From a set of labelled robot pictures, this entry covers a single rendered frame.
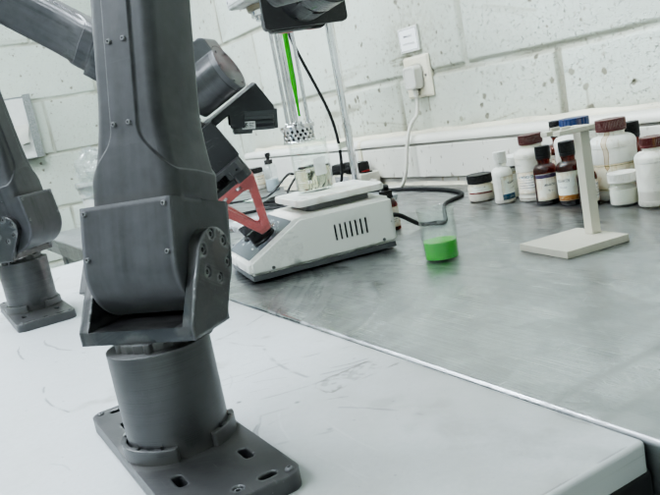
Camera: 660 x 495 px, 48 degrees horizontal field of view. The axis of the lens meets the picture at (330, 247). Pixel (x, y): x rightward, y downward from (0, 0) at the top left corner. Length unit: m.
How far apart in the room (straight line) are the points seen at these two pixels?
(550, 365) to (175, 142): 0.28
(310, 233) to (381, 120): 0.84
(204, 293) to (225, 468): 0.10
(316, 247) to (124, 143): 0.50
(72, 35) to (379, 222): 0.43
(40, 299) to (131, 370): 0.59
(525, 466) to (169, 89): 0.29
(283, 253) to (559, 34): 0.63
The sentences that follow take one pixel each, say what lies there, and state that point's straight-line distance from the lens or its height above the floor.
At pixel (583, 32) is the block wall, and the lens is 1.27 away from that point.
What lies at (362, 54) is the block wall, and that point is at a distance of 1.74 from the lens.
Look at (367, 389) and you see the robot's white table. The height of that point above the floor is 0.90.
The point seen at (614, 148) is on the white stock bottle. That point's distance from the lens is 1.05.
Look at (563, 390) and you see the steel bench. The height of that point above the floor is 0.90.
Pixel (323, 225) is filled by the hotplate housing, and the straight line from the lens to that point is 0.92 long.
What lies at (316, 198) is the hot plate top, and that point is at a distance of 0.92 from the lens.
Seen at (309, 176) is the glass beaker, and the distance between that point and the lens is 0.95.
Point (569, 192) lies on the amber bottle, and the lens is 1.07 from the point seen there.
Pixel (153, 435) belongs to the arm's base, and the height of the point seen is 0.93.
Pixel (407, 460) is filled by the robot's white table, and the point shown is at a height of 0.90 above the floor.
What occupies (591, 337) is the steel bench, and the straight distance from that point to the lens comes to 0.56.
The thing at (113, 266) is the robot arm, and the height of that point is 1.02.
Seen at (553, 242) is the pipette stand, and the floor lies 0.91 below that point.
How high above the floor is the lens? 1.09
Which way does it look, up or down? 10 degrees down
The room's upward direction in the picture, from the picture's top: 11 degrees counter-clockwise
